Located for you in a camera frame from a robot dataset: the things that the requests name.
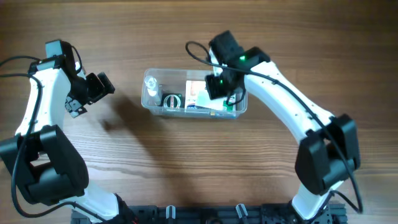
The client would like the white Hansaplast plaster box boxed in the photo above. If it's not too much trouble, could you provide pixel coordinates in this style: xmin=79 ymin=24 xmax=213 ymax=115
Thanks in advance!
xmin=185 ymin=80 xmax=206 ymax=109

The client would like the white green medicine box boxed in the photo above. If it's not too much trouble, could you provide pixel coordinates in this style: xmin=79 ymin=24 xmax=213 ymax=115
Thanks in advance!
xmin=195 ymin=90 xmax=236 ymax=111

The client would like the small clear white bottle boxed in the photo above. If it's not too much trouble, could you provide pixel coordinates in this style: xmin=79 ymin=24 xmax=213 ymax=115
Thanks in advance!
xmin=144 ymin=75 xmax=161 ymax=106

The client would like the green Zam-Buk ointment box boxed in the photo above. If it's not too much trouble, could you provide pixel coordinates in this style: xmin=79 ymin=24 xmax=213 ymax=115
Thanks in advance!
xmin=161 ymin=93 xmax=184 ymax=109

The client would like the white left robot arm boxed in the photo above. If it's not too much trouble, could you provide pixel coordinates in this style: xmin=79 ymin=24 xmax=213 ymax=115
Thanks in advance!
xmin=1 ymin=40 xmax=134 ymax=223

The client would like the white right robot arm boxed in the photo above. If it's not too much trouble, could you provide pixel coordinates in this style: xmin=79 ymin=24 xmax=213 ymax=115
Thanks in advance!
xmin=205 ymin=30 xmax=363 ymax=222

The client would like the clear plastic container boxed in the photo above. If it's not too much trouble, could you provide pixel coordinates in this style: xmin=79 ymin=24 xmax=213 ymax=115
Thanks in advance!
xmin=141 ymin=68 xmax=248 ymax=119

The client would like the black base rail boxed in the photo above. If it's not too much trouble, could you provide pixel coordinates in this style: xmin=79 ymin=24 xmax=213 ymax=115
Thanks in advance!
xmin=70 ymin=203 xmax=348 ymax=224

